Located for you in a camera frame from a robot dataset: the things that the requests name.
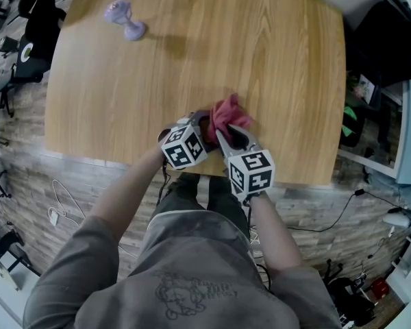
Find dark grey trousers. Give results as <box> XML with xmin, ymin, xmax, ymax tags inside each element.
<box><xmin>156</xmin><ymin>172</ymin><xmax>250</xmax><ymax>234</ymax></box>

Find black bag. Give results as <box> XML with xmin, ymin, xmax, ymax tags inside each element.
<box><xmin>325</xmin><ymin>276</ymin><xmax>377</xmax><ymax>324</ymax></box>

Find grey printed t-shirt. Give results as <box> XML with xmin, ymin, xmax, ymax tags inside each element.
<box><xmin>23</xmin><ymin>210</ymin><xmax>342</xmax><ymax>329</ymax></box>

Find black office chair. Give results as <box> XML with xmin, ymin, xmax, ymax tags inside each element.
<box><xmin>12</xmin><ymin>0</ymin><xmax>68</xmax><ymax>84</ymax></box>

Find small purple desk fan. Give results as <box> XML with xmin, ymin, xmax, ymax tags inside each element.
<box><xmin>103</xmin><ymin>0</ymin><xmax>147</xmax><ymax>42</ymax></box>

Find red cloth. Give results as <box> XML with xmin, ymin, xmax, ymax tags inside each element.
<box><xmin>205</xmin><ymin>93</ymin><xmax>255</xmax><ymax>144</ymax></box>

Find person's left forearm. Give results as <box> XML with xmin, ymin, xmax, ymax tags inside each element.
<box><xmin>88</xmin><ymin>147</ymin><xmax>166</xmax><ymax>245</ymax></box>

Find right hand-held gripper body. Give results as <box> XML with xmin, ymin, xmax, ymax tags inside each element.
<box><xmin>221</xmin><ymin>142</ymin><xmax>276</xmax><ymax>204</ymax></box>

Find red container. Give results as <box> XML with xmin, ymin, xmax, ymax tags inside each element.
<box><xmin>371</xmin><ymin>278</ymin><xmax>390</xmax><ymax>300</ymax></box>

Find white cable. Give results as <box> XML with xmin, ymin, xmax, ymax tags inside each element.
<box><xmin>51</xmin><ymin>179</ymin><xmax>138</xmax><ymax>258</ymax></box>

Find black cable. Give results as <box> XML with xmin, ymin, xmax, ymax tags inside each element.
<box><xmin>287</xmin><ymin>188</ymin><xmax>408</xmax><ymax>233</ymax></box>

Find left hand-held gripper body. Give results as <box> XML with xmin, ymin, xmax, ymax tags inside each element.
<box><xmin>157</xmin><ymin>116</ymin><xmax>209</xmax><ymax>171</ymax></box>

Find white device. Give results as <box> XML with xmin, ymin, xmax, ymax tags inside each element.
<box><xmin>382</xmin><ymin>213</ymin><xmax>411</xmax><ymax>228</ymax></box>

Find person's right forearm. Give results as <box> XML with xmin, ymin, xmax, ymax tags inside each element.
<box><xmin>249</xmin><ymin>191</ymin><xmax>304</xmax><ymax>272</ymax></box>

